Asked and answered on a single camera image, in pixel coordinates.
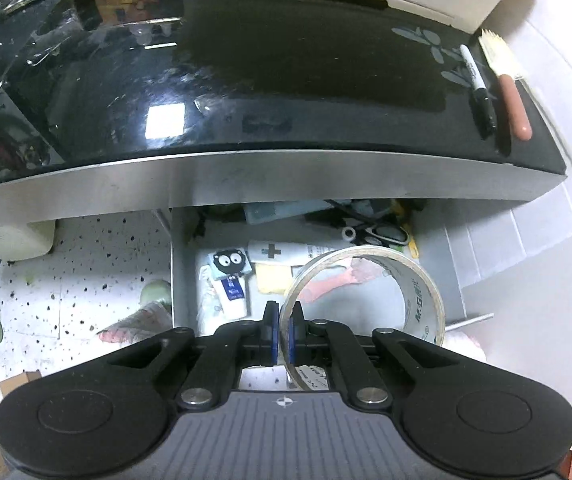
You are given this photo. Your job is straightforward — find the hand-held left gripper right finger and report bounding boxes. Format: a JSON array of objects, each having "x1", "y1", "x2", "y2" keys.
[{"x1": 288, "y1": 302, "x2": 468, "y2": 412}]

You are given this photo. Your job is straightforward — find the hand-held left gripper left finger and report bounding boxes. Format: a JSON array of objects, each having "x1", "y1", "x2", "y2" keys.
[{"x1": 108, "y1": 302, "x2": 280, "y2": 412}]

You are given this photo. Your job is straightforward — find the grey metal drawer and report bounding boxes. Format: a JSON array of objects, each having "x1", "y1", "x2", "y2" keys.
[{"x1": 168, "y1": 199, "x2": 496, "y2": 392}]

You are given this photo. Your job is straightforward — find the clear packing tape roll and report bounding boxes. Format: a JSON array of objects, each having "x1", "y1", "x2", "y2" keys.
[{"x1": 280, "y1": 246, "x2": 447, "y2": 391}]

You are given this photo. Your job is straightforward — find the white tube with blue label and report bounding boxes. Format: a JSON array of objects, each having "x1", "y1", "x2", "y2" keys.
[{"x1": 213, "y1": 275, "x2": 250, "y2": 319}]

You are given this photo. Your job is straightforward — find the yellow sponge pad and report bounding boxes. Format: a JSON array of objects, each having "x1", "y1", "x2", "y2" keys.
[{"x1": 255, "y1": 262, "x2": 293, "y2": 295}]

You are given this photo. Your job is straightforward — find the white plastic bag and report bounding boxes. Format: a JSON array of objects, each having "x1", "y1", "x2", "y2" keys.
[{"x1": 196, "y1": 264, "x2": 227, "y2": 333}]

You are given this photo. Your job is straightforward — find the blue card with black face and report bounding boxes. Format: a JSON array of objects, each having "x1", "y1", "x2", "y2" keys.
[{"x1": 208, "y1": 247, "x2": 256, "y2": 281}]

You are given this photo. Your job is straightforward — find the white tube with black cross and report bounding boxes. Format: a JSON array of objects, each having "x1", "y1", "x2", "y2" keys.
[{"x1": 247, "y1": 239, "x2": 349, "y2": 267}]

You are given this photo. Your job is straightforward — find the small cardboard box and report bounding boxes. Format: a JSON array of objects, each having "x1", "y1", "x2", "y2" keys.
[{"x1": 0, "y1": 370, "x2": 42, "y2": 402}]

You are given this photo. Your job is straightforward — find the pale green plastic container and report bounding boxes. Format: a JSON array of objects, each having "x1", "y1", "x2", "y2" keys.
[{"x1": 0, "y1": 219, "x2": 57, "y2": 262}]

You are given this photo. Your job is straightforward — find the black marker pen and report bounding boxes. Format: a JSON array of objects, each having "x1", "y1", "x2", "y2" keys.
[{"x1": 458, "y1": 44, "x2": 498, "y2": 140}]

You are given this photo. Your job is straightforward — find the black cable bundle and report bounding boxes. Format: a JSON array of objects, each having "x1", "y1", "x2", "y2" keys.
[{"x1": 305, "y1": 199, "x2": 417, "y2": 233}]

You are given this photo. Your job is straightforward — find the black-handled scissors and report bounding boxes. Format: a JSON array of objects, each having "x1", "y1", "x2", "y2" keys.
[{"x1": 341, "y1": 224, "x2": 411, "y2": 249}]

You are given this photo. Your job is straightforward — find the brown-handled bristle brush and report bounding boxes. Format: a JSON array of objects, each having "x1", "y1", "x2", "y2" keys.
[{"x1": 478, "y1": 29, "x2": 534, "y2": 141}]

